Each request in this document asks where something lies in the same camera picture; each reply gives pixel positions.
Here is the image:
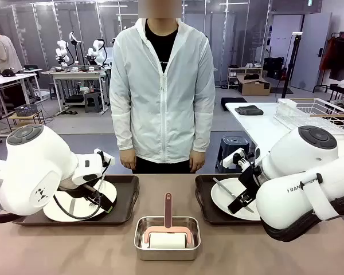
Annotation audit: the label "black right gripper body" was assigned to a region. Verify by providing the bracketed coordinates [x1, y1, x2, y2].
[237, 165, 263, 199]

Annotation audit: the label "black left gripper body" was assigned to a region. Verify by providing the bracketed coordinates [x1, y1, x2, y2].
[58, 183, 103, 202]

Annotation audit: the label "white round plate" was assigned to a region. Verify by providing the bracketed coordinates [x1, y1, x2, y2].
[210, 177, 261, 221]
[42, 179, 118, 223]

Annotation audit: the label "brown plastic serving tray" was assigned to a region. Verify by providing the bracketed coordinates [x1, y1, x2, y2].
[194, 174, 263, 226]
[13, 174, 140, 227]

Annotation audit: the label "person's left forearm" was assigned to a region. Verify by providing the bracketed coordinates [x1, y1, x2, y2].
[192, 111, 216, 152]

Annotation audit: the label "person's right forearm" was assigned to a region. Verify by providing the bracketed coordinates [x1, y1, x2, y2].
[111, 111, 135, 152]

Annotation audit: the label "person's right hand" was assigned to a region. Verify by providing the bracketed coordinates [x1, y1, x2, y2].
[120, 148, 138, 170]

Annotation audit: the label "person's left hand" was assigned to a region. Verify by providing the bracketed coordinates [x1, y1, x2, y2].
[190, 150, 206, 172]

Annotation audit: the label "silver fork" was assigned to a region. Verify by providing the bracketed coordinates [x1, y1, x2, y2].
[87, 171, 107, 209]

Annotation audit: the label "dark blue plastic stool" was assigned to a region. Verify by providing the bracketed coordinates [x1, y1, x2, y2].
[215, 135, 251, 174]

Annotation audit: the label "white side table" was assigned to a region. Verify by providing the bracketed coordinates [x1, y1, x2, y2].
[225, 101, 344, 172]

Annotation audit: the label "grey folded cloth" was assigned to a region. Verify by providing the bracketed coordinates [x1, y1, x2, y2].
[234, 105, 264, 116]

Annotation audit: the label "stainless steel rectangular container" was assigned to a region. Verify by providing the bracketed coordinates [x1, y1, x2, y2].
[134, 216, 202, 261]

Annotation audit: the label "black box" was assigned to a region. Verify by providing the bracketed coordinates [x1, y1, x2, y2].
[220, 97, 249, 113]

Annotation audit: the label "grey step stool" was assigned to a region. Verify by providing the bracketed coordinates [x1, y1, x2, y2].
[84, 91, 100, 113]

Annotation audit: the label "cardboard box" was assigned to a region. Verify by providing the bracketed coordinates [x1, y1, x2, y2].
[237, 74, 272, 96]

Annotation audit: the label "grey mesh basket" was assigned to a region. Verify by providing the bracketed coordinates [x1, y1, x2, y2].
[14, 104, 38, 117]

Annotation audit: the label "person in white jacket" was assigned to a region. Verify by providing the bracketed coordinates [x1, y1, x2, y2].
[108, 17, 216, 175]

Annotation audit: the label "white shoe rack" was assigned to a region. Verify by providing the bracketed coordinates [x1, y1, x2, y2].
[227, 63, 265, 89]

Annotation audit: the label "black equipment cases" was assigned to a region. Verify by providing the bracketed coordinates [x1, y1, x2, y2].
[263, 57, 285, 80]

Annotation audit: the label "white background work table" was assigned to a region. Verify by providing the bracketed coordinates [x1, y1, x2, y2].
[41, 65, 112, 115]

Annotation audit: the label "black clothes rack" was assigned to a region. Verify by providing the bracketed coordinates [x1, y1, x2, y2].
[314, 31, 344, 94]

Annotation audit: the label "black tripod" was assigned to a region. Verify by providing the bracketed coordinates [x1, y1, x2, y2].
[280, 31, 303, 95]

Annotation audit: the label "white desk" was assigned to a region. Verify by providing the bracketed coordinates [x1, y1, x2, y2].
[0, 73, 38, 135]

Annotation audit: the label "grey door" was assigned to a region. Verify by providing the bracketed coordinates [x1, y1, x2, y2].
[292, 13, 333, 92]

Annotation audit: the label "red hanging garment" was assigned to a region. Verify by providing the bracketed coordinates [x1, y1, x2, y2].
[319, 37, 333, 72]

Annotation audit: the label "black hanging garment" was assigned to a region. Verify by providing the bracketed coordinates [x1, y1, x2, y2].
[329, 37, 344, 81]

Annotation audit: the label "person in beige shirt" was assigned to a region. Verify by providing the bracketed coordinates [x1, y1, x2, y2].
[0, 26, 23, 76]

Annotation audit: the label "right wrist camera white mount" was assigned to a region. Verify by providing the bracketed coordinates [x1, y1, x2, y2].
[221, 148, 257, 172]

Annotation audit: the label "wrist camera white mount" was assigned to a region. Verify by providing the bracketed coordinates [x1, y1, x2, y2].
[93, 148, 116, 168]
[221, 148, 257, 172]

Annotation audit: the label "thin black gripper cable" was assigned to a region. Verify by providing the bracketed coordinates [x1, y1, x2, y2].
[53, 188, 103, 222]

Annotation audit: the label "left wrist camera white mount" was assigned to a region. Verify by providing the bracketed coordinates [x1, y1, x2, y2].
[93, 148, 116, 168]

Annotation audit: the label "wooden shelf with wire legs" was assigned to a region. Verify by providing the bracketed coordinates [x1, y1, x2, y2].
[7, 110, 46, 132]

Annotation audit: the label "white wire dish rack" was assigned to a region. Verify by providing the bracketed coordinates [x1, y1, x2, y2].
[273, 97, 344, 135]

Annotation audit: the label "white background gripper with cable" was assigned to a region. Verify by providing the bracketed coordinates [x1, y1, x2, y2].
[68, 31, 83, 65]

